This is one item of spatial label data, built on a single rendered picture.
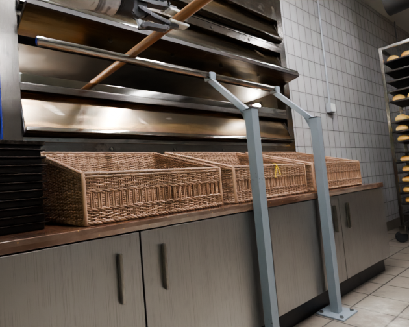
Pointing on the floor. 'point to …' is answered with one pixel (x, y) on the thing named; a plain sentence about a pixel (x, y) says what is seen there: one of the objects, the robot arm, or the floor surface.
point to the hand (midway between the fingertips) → (177, 19)
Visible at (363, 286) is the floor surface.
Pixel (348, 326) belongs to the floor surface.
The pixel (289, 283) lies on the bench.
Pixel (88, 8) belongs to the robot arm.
